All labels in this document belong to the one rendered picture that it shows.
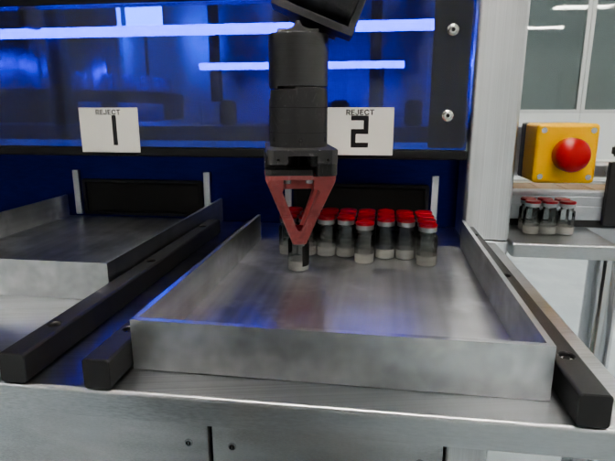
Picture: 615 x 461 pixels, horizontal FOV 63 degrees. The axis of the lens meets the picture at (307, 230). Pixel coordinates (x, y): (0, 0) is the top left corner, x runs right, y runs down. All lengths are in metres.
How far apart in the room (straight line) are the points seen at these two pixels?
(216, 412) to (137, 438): 0.59
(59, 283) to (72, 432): 0.48
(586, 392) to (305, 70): 0.34
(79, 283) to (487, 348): 0.35
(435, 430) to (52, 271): 0.35
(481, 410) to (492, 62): 0.45
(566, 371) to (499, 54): 0.43
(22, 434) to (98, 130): 0.53
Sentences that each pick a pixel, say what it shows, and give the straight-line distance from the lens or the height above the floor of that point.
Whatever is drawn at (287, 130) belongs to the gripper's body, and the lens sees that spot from 0.48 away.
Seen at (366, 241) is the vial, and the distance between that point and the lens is 0.55.
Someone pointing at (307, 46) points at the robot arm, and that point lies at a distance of 0.48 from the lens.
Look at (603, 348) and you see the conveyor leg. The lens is 0.96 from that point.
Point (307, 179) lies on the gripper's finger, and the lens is 0.48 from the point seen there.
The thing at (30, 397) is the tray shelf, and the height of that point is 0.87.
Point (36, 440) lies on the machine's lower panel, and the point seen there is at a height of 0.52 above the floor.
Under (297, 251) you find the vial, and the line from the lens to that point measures 0.52.
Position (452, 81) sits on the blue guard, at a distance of 0.66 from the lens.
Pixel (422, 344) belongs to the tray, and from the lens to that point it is 0.31.
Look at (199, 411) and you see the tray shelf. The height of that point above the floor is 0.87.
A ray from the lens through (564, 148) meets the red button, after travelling 0.66.
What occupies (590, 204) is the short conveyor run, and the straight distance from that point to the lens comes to 0.83.
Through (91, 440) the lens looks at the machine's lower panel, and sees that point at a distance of 0.95.
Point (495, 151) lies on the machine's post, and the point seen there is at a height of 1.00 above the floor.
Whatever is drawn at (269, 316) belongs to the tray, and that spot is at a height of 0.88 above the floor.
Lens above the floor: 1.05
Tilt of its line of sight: 13 degrees down
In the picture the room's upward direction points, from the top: straight up
